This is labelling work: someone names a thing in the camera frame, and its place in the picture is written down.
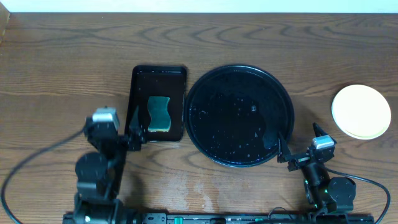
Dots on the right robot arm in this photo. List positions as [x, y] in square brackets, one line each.
[332, 197]

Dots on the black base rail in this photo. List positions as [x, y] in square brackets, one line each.
[163, 218]

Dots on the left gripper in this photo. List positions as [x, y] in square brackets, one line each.
[125, 140]

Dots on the black round tray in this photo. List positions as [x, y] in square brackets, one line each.
[235, 114]

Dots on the green yellow sponge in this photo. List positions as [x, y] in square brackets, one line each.
[160, 120]

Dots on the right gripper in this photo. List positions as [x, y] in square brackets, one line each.
[285, 156]

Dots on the black rectangular tray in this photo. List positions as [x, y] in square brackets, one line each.
[152, 80]

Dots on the yellow plate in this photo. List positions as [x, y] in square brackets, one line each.
[361, 112]

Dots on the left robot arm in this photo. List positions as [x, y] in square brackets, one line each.
[100, 173]

